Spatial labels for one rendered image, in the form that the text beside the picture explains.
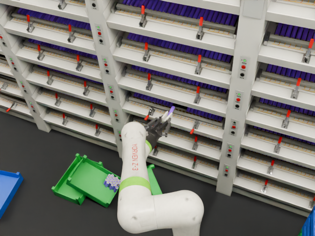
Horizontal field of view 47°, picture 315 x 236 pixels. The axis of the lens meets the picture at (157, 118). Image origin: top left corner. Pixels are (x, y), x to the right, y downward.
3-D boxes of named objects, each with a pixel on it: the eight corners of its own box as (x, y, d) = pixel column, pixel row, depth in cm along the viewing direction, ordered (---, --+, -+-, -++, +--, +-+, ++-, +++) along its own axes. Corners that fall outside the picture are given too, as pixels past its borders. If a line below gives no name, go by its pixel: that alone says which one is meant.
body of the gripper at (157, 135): (157, 136, 169) (165, 125, 176) (141, 130, 172) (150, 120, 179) (156, 148, 174) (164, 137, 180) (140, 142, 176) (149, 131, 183)
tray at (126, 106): (222, 142, 194) (222, 135, 185) (123, 111, 212) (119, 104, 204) (234, 110, 201) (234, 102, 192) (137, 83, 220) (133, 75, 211)
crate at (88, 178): (122, 182, 237) (124, 178, 231) (107, 208, 225) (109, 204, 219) (83, 159, 238) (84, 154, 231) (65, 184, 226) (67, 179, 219)
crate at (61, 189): (80, 205, 228) (78, 199, 222) (54, 195, 234) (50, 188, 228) (104, 169, 245) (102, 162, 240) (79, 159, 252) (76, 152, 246)
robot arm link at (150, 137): (134, 151, 173) (151, 158, 170) (134, 132, 166) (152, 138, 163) (140, 144, 178) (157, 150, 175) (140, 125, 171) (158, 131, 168)
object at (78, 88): (109, 107, 215) (102, 96, 203) (28, 82, 234) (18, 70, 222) (123, 79, 223) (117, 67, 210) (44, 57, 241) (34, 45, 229)
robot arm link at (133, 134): (120, 199, 133) (150, 197, 134) (118, 176, 126) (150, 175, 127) (121, 137, 162) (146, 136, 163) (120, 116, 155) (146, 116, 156)
